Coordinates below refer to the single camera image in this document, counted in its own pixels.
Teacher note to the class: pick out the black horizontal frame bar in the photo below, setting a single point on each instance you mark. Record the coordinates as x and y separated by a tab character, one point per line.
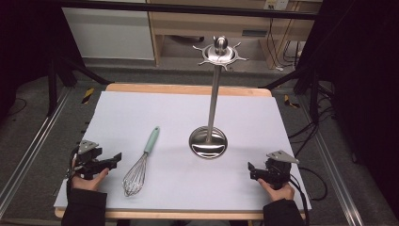
188	8

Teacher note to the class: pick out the person's right hand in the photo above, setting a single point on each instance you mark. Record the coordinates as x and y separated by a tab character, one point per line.
279	193

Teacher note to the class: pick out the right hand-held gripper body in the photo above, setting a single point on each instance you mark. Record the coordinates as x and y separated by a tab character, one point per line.
277	171

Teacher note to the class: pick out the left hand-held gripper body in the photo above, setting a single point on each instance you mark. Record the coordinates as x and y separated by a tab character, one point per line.
89	158

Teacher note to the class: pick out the black metal stand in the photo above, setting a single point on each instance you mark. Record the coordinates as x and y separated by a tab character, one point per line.
51	84
313	94

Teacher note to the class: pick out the wooden table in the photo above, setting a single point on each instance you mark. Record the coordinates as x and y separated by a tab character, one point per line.
188	89

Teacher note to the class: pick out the light wooden desk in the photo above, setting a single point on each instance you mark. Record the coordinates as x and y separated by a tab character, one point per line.
204	25

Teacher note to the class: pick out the person's left hand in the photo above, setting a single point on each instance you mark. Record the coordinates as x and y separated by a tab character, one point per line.
88	182

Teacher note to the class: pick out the yellow black floor tape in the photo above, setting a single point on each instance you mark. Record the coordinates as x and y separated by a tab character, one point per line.
291	102
88	95

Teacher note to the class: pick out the white table mat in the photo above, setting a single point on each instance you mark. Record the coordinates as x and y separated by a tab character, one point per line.
175	182

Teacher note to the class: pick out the white cabinet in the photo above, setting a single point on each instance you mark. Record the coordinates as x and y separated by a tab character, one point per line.
108	34

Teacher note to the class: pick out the white wall socket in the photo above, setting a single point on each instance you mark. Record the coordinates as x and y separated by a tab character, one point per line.
276	4

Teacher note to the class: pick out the black curtain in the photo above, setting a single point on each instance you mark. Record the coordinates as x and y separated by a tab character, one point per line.
363	94
28	40

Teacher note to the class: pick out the metal floor rail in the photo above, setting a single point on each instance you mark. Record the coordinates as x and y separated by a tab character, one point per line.
335	175
28	157

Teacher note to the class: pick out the steel utensil stand with hooks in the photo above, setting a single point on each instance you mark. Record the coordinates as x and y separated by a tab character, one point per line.
213	103

